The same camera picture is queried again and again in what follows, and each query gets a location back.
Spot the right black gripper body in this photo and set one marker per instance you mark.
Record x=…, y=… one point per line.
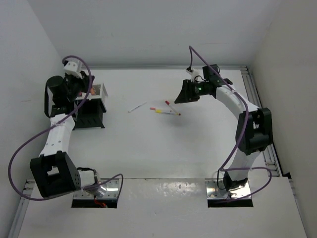
x=202, y=89

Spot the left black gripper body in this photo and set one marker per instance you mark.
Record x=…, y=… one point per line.
x=75, y=85

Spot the red capped white marker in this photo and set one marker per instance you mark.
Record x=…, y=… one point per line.
x=172, y=108

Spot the yellow capped white marker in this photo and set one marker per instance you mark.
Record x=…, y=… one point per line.
x=166, y=113

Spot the white pen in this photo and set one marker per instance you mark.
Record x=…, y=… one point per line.
x=136, y=107

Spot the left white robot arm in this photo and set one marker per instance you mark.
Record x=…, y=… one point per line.
x=53, y=170

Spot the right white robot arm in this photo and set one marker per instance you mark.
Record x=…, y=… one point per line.
x=254, y=127

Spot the white slatted organizer bin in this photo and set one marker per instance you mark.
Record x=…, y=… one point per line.
x=100, y=91

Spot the black slatted organizer bin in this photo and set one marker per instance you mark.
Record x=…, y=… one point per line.
x=90, y=115

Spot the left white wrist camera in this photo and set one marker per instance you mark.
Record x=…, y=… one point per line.
x=72, y=66

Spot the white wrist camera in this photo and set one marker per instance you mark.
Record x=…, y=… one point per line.
x=72, y=66
x=193, y=72

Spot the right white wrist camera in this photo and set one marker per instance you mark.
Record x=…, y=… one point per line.
x=193, y=72

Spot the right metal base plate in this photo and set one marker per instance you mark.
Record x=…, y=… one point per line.
x=214, y=191

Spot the metal base plate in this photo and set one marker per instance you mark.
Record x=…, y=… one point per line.
x=107, y=191
x=214, y=191

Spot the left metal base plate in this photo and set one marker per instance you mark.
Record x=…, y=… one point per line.
x=107, y=191

